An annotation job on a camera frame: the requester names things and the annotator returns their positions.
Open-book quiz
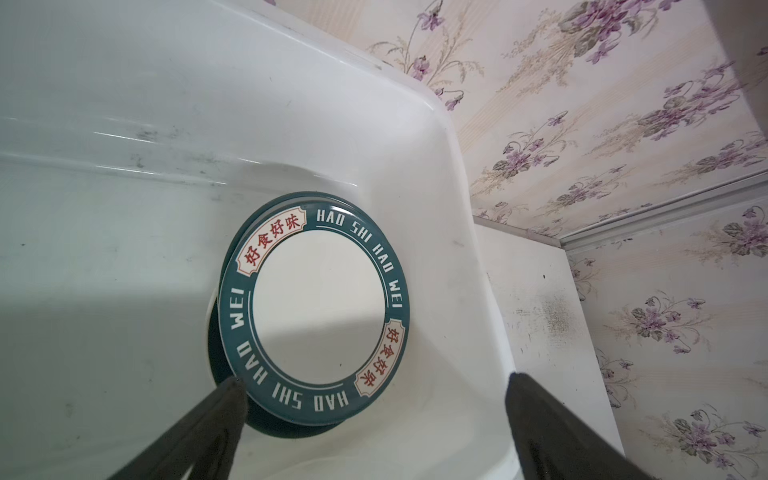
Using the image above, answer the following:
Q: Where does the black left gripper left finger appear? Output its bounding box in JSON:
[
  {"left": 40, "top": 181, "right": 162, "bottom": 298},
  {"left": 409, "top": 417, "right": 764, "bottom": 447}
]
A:
[{"left": 111, "top": 377, "right": 248, "bottom": 479}]

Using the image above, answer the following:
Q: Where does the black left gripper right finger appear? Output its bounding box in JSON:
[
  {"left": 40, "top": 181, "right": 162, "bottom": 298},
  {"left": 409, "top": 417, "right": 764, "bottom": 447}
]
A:
[{"left": 505, "top": 373, "right": 651, "bottom": 480}]

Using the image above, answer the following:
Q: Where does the white plastic bin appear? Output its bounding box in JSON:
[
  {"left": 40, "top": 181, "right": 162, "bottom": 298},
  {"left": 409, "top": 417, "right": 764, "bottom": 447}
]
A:
[{"left": 1, "top": 1, "right": 519, "bottom": 479}]

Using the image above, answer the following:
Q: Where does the green rim lettered plate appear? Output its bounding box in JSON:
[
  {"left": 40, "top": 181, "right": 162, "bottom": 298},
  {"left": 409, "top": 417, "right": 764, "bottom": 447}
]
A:
[{"left": 212, "top": 192, "right": 410, "bottom": 435}]

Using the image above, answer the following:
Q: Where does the aluminium frame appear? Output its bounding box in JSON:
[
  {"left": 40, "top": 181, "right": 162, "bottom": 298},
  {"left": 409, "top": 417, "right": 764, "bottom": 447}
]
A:
[{"left": 473, "top": 169, "right": 767, "bottom": 251}]

